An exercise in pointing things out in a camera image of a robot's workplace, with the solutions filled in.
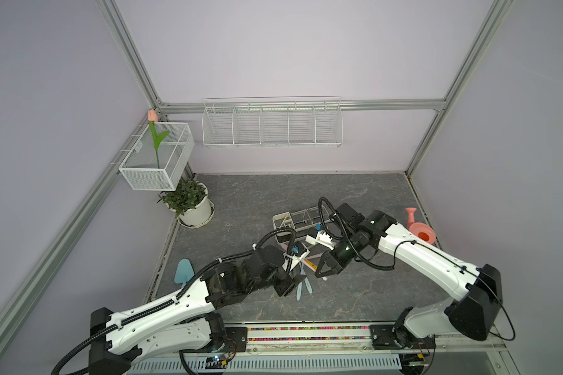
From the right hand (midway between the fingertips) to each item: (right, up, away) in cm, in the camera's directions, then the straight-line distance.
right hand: (319, 274), depth 69 cm
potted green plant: (-47, +21, +20) cm, 55 cm away
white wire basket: (-56, +37, +14) cm, 68 cm away
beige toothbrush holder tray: (-5, +13, +31) cm, 34 cm away
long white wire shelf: (-16, +55, +30) cm, 65 cm away
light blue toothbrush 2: (-6, -11, +13) cm, 18 cm away
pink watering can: (+40, +11, +17) cm, 44 cm away
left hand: (-7, +2, -1) cm, 7 cm away
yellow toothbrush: (-3, +3, 0) cm, 4 cm away
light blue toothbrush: (-3, -7, +15) cm, 17 cm away
